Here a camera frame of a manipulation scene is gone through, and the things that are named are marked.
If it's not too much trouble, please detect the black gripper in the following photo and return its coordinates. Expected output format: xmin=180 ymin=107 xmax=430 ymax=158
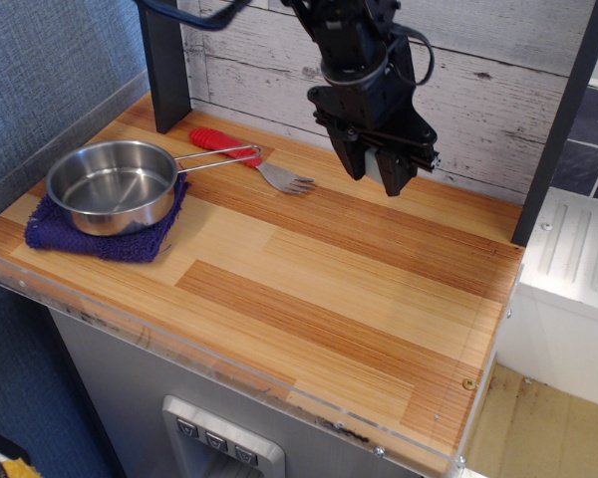
xmin=308 ymin=34 xmax=439 ymax=197

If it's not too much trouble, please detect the grey cube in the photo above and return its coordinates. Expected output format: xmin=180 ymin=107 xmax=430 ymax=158
xmin=364 ymin=148 xmax=383 ymax=184

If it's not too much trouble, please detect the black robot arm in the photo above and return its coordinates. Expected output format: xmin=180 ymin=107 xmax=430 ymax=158
xmin=287 ymin=1 xmax=439 ymax=196

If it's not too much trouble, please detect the white toy sink unit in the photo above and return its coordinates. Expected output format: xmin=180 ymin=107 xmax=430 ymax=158
xmin=496 ymin=188 xmax=598 ymax=404

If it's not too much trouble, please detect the stainless steel pot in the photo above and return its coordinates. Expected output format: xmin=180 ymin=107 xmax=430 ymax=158
xmin=46 ymin=139 xmax=234 ymax=236

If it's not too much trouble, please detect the purple towel cloth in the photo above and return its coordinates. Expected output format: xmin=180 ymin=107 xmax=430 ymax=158
xmin=24 ymin=178 xmax=189 ymax=263

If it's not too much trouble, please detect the silver dispenser panel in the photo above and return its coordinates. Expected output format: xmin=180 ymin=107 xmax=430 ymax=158
xmin=161 ymin=395 xmax=286 ymax=477

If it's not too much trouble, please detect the clear acrylic edge guard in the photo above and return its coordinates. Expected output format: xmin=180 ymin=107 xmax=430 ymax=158
xmin=0 ymin=245 xmax=518 ymax=477

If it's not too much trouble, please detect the yellow black object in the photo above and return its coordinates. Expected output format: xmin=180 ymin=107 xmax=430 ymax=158
xmin=0 ymin=459 xmax=42 ymax=478

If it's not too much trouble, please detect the red-handled metal fork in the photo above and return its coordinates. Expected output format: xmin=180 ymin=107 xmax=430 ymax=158
xmin=189 ymin=126 xmax=315 ymax=194

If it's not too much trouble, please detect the black braided cable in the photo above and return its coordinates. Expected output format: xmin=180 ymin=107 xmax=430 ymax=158
xmin=134 ymin=0 xmax=255 ymax=31

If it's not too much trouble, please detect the dark left post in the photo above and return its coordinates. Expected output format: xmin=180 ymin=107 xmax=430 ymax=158
xmin=137 ymin=2 xmax=191 ymax=133

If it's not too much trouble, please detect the dark post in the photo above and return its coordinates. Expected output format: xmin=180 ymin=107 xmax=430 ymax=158
xmin=137 ymin=2 xmax=191 ymax=133
xmin=511 ymin=0 xmax=598 ymax=247

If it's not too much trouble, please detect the dark right post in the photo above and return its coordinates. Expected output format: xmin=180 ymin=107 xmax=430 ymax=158
xmin=511 ymin=0 xmax=598 ymax=247

